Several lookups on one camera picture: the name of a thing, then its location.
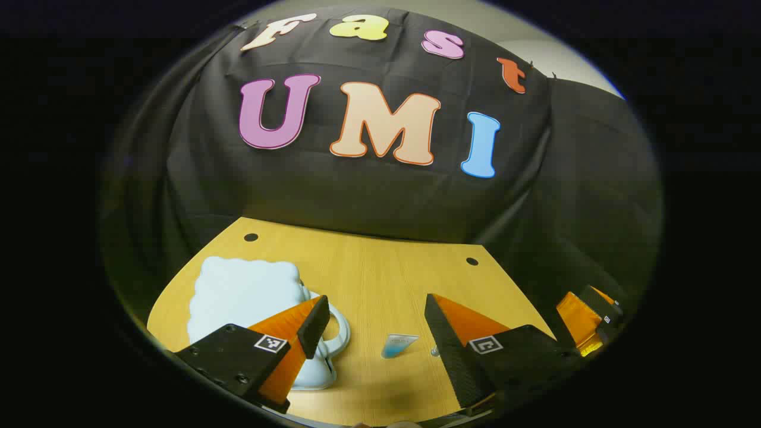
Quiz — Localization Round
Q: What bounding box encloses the light blue suitcase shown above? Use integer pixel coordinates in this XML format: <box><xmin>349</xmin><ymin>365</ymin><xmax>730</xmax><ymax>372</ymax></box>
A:
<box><xmin>187</xmin><ymin>257</ymin><xmax>351</xmax><ymax>391</ymax></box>

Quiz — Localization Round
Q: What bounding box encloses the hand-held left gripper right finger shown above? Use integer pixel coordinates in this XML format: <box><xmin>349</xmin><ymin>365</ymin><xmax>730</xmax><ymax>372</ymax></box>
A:
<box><xmin>424</xmin><ymin>293</ymin><xmax>586</xmax><ymax>417</ymax></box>

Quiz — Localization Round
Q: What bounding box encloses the white and blue tube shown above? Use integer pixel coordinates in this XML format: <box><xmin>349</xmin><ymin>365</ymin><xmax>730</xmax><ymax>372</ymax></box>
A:
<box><xmin>381</xmin><ymin>333</ymin><xmax>420</xmax><ymax>359</ymax></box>

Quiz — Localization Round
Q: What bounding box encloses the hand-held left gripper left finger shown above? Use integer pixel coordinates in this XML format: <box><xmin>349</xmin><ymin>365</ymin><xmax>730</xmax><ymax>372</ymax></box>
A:
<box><xmin>172</xmin><ymin>294</ymin><xmax>331</xmax><ymax>415</ymax></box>

